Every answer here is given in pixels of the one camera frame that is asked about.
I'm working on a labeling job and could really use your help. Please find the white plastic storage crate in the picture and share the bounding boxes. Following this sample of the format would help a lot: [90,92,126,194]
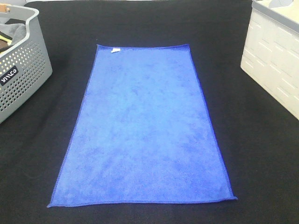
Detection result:
[241,0,299,118]

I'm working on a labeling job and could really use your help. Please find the blue microfibre towel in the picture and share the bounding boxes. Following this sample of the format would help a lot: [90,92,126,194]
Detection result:
[49,44,235,207]

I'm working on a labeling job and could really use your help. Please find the grey towel in basket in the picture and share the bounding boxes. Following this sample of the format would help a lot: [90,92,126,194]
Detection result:
[0,23,27,45]

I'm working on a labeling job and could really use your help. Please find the yellow and black cloth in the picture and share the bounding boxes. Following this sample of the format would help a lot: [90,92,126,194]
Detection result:
[0,35,12,53]

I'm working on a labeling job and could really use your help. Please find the black table cover cloth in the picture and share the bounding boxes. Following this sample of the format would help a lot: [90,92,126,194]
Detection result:
[0,0,299,224]

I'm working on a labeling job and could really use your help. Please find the grey perforated laundry basket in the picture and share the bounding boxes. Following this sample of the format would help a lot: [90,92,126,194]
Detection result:
[0,4,52,122]

